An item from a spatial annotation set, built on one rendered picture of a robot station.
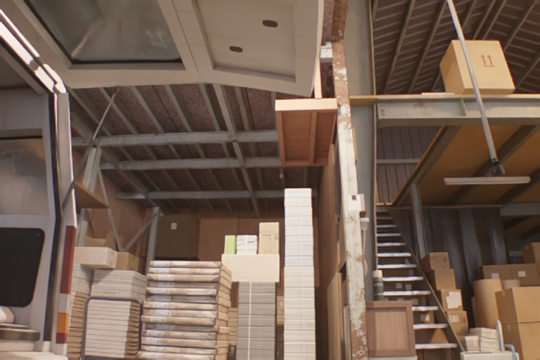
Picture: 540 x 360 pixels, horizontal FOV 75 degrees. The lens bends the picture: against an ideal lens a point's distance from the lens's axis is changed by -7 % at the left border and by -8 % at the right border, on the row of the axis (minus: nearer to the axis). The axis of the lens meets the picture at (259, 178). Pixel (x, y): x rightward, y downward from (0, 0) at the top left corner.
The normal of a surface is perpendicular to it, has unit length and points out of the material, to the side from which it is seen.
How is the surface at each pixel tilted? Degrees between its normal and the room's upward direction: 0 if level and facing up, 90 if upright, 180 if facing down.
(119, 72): 178
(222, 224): 90
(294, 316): 90
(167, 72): 178
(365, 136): 90
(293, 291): 90
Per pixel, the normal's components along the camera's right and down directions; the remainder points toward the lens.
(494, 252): -0.58, -0.33
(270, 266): -0.11, -0.40
